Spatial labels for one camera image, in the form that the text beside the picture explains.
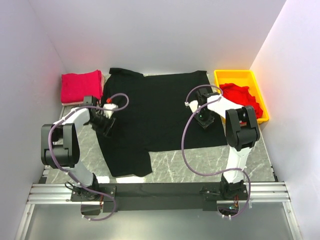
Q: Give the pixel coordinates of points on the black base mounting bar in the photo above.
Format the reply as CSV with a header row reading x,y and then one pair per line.
x,y
114,197

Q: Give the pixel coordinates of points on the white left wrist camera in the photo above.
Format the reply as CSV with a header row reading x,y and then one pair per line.
x,y
109,109

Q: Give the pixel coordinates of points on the folded magenta t shirt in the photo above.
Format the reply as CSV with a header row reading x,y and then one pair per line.
x,y
81,87

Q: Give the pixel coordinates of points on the aluminium frame rail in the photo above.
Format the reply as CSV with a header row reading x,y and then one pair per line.
x,y
261,192

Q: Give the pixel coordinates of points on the black t shirt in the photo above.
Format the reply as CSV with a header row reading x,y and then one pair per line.
x,y
153,118

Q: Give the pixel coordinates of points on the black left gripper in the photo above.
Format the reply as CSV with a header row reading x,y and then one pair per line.
x,y
105,129

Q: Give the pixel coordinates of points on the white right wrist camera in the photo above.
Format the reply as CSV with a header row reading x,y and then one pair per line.
x,y
193,105

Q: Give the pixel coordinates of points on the yellow plastic bin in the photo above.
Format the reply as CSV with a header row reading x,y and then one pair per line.
x,y
243,78

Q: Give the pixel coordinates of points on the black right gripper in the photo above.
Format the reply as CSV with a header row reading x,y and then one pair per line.
x,y
206,124

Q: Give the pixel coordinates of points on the red t shirt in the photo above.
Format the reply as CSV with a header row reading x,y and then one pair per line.
x,y
240,95

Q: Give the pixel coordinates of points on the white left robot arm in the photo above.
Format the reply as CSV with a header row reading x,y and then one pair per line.
x,y
60,146

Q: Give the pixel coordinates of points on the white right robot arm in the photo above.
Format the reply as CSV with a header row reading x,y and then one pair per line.
x,y
241,132

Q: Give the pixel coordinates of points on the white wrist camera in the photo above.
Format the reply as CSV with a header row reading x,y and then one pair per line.
x,y
109,109
193,105

